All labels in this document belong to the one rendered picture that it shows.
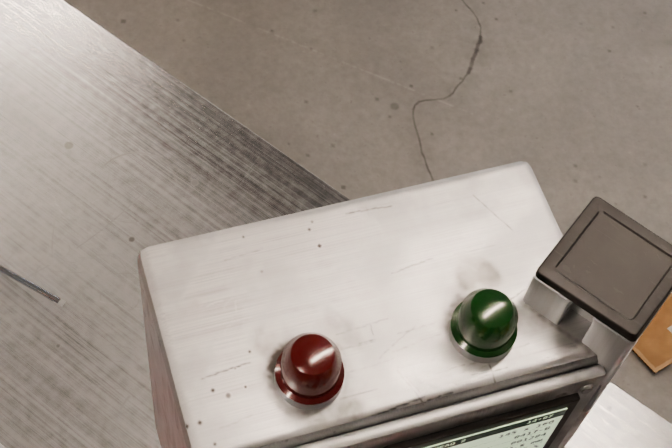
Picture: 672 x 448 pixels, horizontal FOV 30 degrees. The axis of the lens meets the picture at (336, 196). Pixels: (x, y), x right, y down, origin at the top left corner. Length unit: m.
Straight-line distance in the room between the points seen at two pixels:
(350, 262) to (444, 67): 1.95
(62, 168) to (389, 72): 1.22
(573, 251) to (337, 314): 0.09
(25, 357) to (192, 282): 0.71
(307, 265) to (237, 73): 1.90
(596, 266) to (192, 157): 0.84
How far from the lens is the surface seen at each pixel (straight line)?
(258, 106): 2.34
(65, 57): 1.37
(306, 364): 0.45
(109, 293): 1.21
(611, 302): 0.48
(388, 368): 0.48
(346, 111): 2.35
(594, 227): 0.50
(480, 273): 0.50
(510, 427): 0.51
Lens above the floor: 1.91
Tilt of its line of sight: 58 degrees down
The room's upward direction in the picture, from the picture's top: 9 degrees clockwise
